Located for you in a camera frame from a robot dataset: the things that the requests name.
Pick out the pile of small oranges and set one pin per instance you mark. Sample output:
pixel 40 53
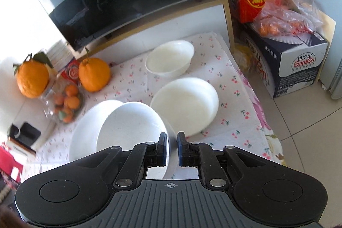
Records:
pixel 71 102

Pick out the white wood-edged stand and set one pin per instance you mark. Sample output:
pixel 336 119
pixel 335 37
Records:
pixel 187 22

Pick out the plastic bag of oranges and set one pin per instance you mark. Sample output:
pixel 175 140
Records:
pixel 288 17

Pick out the white plate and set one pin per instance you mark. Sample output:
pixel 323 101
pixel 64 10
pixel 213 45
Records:
pixel 85 134

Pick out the dark cardboard box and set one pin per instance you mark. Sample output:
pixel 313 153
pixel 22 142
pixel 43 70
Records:
pixel 294 67

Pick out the yellow plastic bag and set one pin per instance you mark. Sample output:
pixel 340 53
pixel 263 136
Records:
pixel 244 59

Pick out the stack of white paper cups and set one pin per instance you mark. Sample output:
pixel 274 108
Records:
pixel 58 54

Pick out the white appliance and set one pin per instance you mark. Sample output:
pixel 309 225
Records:
pixel 334 78

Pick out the white air fryer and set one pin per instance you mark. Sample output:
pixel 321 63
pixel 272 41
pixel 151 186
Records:
pixel 29 133

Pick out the red object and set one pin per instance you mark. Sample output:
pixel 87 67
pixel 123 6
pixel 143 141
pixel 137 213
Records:
pixel 9 164

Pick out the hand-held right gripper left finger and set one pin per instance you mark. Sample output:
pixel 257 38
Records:
pixel 161 153

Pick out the cherry print tablecloth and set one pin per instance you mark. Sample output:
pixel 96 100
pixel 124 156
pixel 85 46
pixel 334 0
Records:
pixel 232 110

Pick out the pink floral cloth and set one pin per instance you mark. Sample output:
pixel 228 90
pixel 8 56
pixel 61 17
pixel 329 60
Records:
pixel 269 137

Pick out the large orange with leaves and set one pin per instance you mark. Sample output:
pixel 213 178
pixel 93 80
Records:
pixel 32 78

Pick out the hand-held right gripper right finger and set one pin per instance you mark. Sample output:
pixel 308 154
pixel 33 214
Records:
pixel 181 149

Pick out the white bowl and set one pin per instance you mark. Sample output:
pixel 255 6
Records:
pixel 184 105
pixel 169 58
pixel 128 131

